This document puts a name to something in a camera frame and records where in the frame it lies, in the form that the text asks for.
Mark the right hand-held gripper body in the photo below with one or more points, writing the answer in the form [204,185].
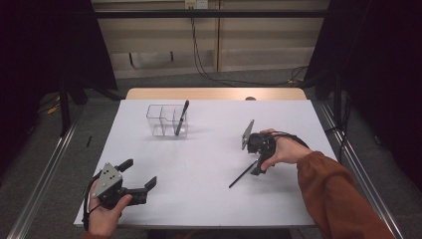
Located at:
[258,144]

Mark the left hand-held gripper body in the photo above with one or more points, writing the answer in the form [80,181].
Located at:
[106,181]

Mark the thin black makeup brush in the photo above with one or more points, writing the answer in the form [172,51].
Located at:
[240,177]

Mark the clear plastic organizer box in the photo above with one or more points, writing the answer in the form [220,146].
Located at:
[166,121]

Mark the thick black makeup brush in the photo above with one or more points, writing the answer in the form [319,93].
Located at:
[181,118]

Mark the person's right hand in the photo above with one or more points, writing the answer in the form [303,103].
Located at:
[290,151]

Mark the person's left hand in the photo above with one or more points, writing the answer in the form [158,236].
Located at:
[104,217]

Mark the dark round table grommet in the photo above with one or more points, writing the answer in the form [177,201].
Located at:
[250,98]

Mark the white table sheet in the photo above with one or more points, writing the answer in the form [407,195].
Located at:
[205,159]

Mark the black metal stand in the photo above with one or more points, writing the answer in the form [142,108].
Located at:
[64,109]
[337,106]

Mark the black horizontal bar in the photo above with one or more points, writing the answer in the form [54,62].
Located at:
[212,13]

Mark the black curtain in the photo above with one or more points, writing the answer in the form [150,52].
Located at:
[40,49]
[381,66]

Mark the metal floor rail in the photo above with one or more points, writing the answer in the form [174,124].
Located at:
[43,179]
[358,149]

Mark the white wall socket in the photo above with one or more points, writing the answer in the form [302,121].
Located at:
[196,4]

